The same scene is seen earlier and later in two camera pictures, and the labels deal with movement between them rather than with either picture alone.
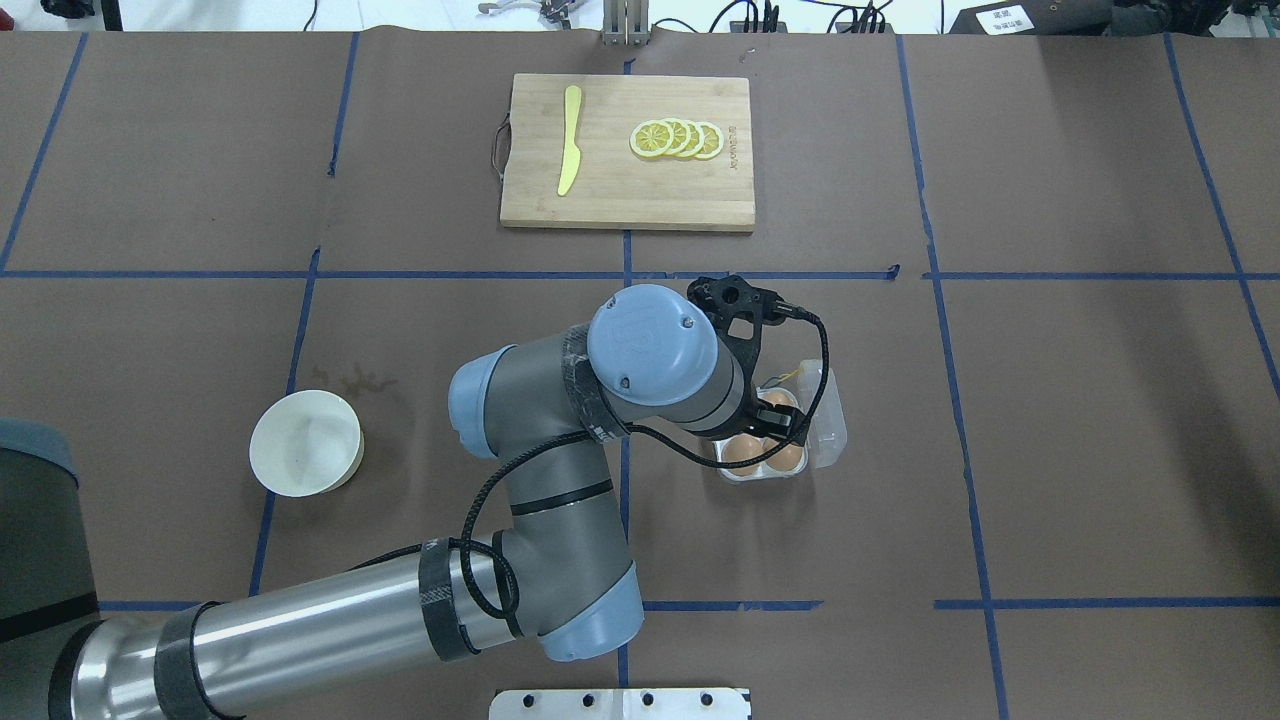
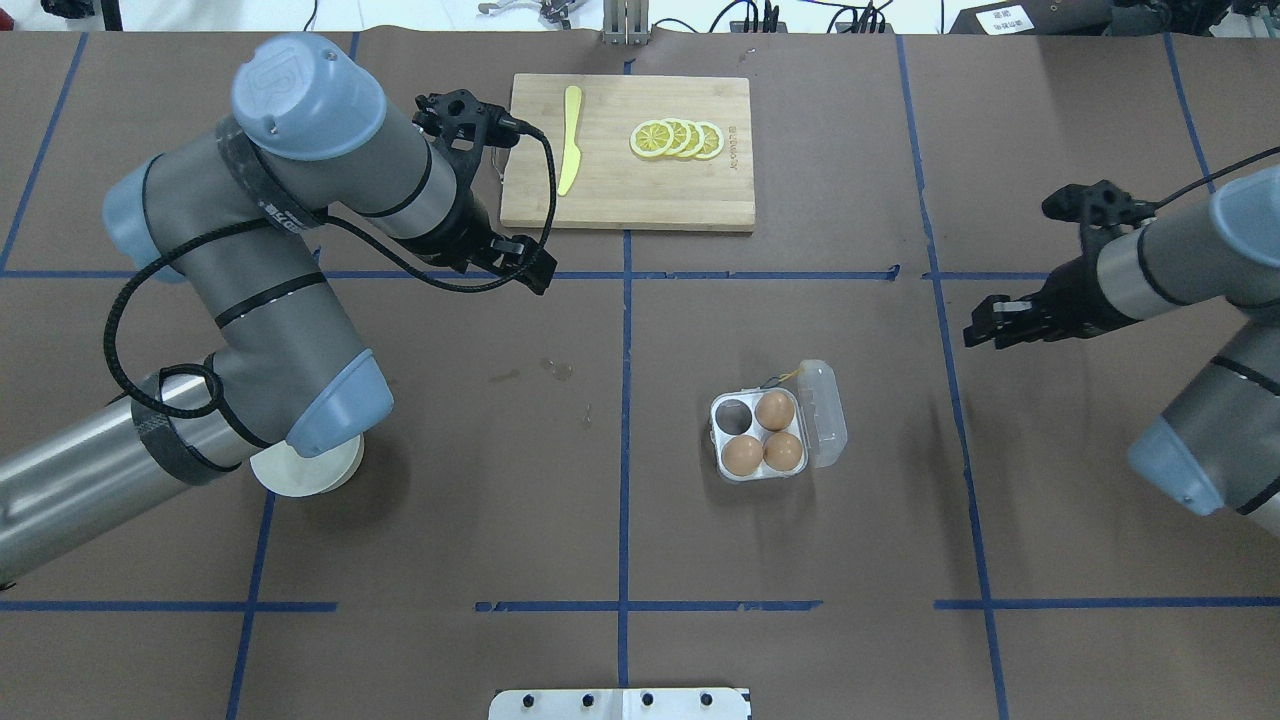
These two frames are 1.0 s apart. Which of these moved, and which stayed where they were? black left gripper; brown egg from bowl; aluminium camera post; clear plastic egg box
Moved: black left gripper
Stayed: clear plastic egg box; aluminium camera post; brown egg from bowl
